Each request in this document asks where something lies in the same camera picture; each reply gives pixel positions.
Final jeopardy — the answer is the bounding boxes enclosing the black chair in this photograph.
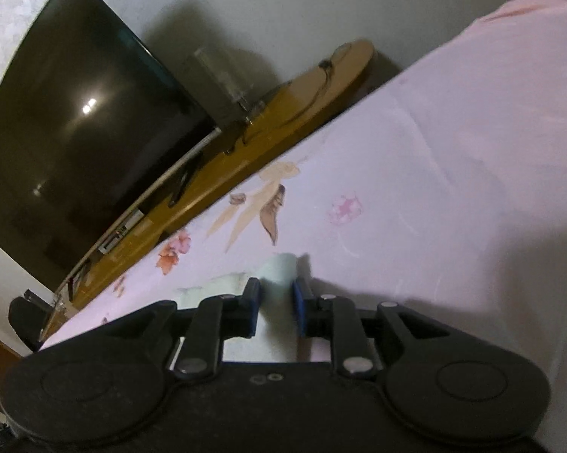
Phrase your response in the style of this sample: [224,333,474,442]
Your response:
[8,290,54,353]

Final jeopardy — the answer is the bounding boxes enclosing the dark cable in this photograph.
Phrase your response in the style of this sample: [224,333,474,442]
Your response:
[240,46,342,148]

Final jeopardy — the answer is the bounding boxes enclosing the black flat television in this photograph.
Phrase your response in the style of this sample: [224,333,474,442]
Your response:
[0,0,219,294]

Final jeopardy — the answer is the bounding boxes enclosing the wooden television cabinet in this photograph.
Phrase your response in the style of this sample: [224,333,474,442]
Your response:
[40,39,375,341]

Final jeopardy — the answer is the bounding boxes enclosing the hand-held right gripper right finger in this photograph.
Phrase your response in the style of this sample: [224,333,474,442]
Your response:
[292,277,450,380]

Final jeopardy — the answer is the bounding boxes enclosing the pink floral bedsheet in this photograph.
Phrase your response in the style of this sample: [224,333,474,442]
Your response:
[38,4,567,453]

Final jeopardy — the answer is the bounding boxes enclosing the black remote control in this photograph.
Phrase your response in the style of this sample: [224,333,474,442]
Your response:
[167,169,191,208]

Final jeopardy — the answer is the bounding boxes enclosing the white small garment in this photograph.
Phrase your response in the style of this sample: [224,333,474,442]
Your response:
[175,252,334,364]

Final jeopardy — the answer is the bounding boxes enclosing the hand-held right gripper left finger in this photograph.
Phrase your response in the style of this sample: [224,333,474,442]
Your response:
[104,277,264,381]

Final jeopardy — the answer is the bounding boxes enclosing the white set-top box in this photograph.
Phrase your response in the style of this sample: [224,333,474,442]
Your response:
[97,210,145,254]

